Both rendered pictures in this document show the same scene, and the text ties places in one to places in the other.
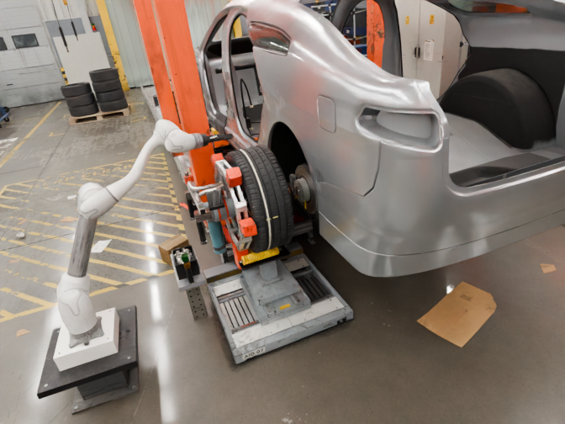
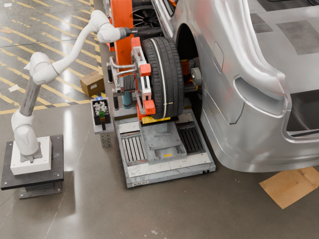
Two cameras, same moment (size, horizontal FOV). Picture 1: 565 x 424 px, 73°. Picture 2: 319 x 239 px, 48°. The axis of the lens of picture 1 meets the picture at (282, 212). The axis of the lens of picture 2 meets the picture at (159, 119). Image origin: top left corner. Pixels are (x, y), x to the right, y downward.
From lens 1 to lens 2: 0.90 m
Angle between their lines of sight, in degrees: 19
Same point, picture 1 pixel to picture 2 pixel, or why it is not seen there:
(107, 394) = (41, 190)
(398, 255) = (244, 162)
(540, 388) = not seen: outside the picture
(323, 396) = (180, 222)
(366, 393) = (208, 225)
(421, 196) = (264, 138)
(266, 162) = (171, 61)
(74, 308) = (25, 140)
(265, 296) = (154, 145)
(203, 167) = (123, 41)
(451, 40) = not seen: outside the picture
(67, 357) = (19, 168)
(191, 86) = not seen: outside the picture
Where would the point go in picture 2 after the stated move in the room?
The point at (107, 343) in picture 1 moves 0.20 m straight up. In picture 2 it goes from (44, 164) to (39, 148)
